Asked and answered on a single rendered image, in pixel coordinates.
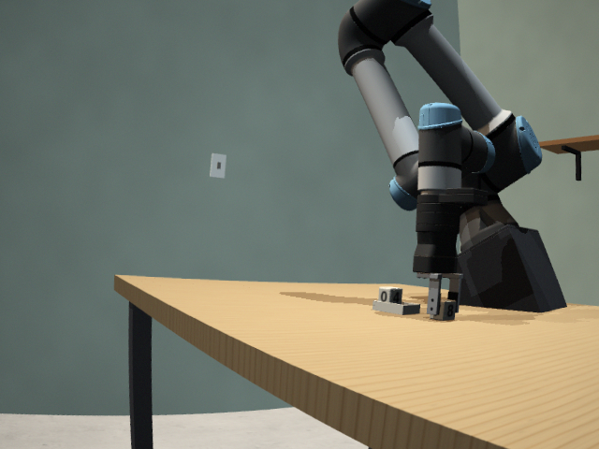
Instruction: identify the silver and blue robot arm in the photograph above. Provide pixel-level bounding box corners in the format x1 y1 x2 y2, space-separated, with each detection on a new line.
338 0 542 252

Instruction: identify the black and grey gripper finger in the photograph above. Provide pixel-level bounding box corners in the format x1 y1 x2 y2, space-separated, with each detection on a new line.
416 272 442 315
441 273 463 313

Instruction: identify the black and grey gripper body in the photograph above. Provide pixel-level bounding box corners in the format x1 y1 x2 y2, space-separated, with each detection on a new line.
413 166 488 273

